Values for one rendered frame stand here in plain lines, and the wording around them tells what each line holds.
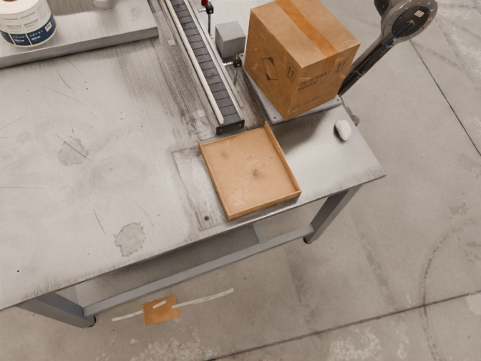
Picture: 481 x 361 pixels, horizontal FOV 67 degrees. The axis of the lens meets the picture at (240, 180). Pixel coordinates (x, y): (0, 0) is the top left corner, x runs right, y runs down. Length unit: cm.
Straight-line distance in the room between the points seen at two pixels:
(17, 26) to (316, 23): 105
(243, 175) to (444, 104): 205
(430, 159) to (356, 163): 134
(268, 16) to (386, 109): 162
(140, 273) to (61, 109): 79
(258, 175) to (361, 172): 37
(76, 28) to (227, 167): 84
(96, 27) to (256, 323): 152
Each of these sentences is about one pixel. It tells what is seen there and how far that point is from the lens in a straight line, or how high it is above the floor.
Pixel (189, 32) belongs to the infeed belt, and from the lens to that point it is 160.
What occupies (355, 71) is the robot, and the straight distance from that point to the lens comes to 200.
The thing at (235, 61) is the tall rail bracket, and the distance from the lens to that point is 136.
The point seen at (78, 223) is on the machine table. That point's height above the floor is 83.
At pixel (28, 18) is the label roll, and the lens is 159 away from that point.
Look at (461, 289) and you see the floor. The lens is 238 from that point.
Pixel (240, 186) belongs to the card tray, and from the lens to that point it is 121.
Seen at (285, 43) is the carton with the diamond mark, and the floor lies 112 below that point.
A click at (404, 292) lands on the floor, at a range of 221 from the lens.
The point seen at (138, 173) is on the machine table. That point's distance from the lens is 126.
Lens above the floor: 192
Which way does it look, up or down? 62 degrees down
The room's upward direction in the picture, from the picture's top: 10 degrees clockwise
